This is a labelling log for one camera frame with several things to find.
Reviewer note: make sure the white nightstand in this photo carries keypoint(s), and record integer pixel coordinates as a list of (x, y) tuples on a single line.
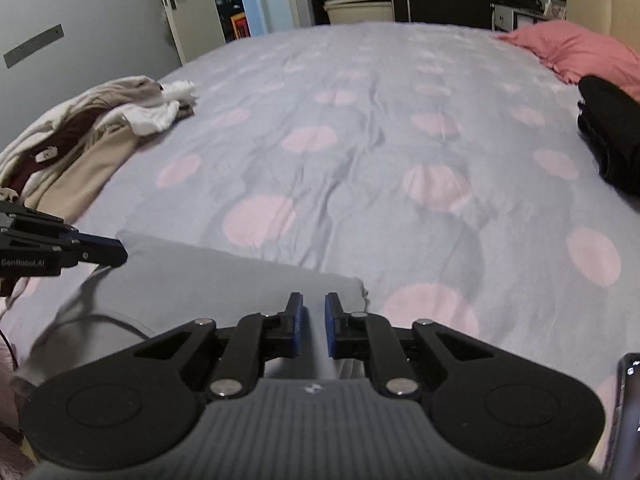
[(505, 17)]

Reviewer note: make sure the orange chair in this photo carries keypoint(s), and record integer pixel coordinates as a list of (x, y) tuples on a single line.
[(239, 26)]

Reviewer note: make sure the taupe garment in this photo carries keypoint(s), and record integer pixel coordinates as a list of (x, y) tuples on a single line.
[(145, 95)]

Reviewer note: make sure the cream garment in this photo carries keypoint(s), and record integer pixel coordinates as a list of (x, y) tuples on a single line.
[(75, 105)]

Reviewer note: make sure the maroon garment with white label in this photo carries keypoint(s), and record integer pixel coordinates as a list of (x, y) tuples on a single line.
[(75, 130)]

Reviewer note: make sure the white room door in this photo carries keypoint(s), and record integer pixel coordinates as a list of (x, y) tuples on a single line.
[(195, 20)]

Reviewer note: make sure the pink pillow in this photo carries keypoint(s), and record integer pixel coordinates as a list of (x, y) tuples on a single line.
[(575, 50)]

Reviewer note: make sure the grey wall plate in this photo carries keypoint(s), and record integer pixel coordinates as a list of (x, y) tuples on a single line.
[(32, 46)]

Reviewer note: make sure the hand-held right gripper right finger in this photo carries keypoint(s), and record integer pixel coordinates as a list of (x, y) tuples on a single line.
[(330, 325)]

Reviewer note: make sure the light grey garment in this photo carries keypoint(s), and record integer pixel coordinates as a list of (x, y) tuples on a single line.
[(200, 280)]

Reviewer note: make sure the black folded garment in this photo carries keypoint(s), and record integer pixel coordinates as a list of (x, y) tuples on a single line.
[(615, 130)]

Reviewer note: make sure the picture frame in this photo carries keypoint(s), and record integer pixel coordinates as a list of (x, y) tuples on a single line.
[(555, 7)]

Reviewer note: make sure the dark bag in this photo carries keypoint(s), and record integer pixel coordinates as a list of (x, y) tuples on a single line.
[(520, 0)]

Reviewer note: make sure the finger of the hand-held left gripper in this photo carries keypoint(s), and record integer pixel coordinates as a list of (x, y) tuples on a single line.
[(35, 225), (105, 258)]

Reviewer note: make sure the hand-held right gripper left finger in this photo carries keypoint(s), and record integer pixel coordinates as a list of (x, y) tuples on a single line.
[(298, 325)]

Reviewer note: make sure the cream plastic storage bin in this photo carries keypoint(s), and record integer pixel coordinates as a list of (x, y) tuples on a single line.
[(357, 10)]

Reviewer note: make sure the small dark brown cloth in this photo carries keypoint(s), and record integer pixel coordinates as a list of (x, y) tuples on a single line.
[(186, 108)]

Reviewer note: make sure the black smartphone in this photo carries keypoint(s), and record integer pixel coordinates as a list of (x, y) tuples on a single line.
[(631, 410)]

